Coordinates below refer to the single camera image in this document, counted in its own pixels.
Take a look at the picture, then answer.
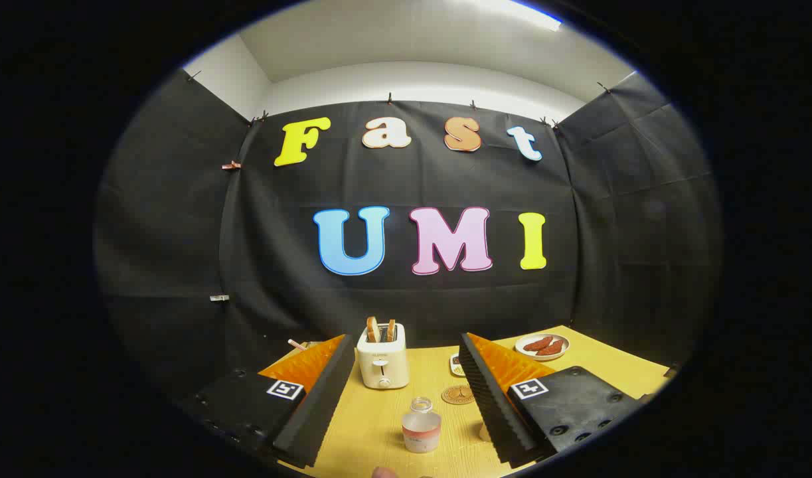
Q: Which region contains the clear juice bottle pink label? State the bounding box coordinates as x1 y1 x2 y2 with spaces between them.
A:
402 397 442 454

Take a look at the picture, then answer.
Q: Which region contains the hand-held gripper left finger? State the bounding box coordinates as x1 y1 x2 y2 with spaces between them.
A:
180 334 357 469

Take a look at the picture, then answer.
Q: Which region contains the cream white toaster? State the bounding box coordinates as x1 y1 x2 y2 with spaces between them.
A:
357 323 410 390

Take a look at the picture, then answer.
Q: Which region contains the white round plate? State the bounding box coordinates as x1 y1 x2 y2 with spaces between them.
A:
515 333 570 361

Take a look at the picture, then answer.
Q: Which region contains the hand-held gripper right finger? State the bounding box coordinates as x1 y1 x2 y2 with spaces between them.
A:
459 332 645 467

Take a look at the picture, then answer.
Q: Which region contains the wooden table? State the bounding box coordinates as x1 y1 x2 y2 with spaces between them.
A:
260 325 672 478

